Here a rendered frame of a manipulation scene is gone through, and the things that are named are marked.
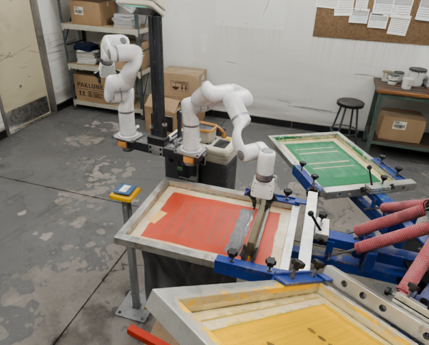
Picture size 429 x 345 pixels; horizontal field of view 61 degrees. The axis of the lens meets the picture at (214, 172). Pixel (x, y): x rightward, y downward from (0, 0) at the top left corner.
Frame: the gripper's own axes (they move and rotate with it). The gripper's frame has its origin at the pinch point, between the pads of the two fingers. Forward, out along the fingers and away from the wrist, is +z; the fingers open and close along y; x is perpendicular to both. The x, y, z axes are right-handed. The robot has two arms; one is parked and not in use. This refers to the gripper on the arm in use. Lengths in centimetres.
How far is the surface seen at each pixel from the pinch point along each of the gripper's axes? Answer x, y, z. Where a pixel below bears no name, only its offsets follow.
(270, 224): -8.5, -5.3, 16.2
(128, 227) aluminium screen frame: 21, 58, 13
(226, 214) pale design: -9.2, 18.2, 16.3
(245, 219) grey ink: -8.3, 7.4, 15.9
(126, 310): -5, 82, 111
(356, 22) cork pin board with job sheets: -378, -45, -38
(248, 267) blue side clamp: 30.0, -1.7, 10.4
